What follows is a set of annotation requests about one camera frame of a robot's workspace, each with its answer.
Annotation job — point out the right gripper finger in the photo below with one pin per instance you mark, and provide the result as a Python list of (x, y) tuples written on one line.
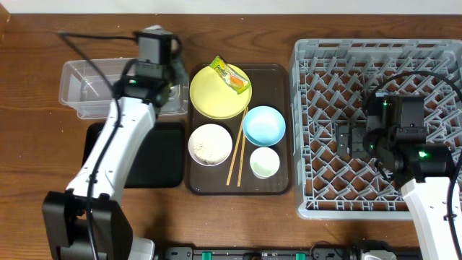
[(357, 149), (343, 140)]

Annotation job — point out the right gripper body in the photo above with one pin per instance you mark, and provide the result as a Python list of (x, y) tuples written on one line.
[(382, 134)]

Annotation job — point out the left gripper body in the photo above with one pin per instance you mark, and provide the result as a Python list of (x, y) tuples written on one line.
[(167, 77)]

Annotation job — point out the pale green cup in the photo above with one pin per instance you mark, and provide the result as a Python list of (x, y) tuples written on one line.
[(264, 162)]

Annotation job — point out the white bowl with rice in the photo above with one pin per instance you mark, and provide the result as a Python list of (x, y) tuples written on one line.
[(210, 144)]

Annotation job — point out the green orange snack wrapper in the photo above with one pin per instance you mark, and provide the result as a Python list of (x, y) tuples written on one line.
[(229, 76)]

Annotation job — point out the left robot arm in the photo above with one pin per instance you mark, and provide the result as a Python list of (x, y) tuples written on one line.
[(86, 220)]

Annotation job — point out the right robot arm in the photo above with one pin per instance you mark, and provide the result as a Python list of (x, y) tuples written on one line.
[(425, 173)]

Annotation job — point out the grey dishwasher rack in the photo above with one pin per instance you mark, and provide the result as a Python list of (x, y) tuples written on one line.
[(328, 78)]

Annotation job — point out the clear plastic waste bin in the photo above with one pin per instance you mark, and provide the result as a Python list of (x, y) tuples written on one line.
[(84, 90)]

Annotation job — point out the black waste tray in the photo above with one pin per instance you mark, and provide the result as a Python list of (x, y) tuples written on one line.
[(159, 163)]

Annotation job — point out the yellow plate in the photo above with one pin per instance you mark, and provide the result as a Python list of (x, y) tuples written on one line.
[(214, 99)]

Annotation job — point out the light blue bowl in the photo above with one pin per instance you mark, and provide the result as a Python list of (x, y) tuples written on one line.
[(264, 126)]

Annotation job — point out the dark brown serving tray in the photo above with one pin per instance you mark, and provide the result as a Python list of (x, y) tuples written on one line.
[(270, 87)]

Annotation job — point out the right wooden chopstick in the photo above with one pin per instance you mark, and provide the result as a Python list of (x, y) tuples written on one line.
[(242, 151)]

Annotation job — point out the wooden chopstick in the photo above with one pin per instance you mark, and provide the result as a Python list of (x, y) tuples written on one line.
[(234, 154), (242, 151)]

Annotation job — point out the left wooden chopstick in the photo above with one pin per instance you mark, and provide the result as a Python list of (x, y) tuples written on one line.
[(234, 154)]

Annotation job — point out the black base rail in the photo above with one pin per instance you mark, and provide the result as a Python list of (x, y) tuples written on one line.
[(323, 252)]

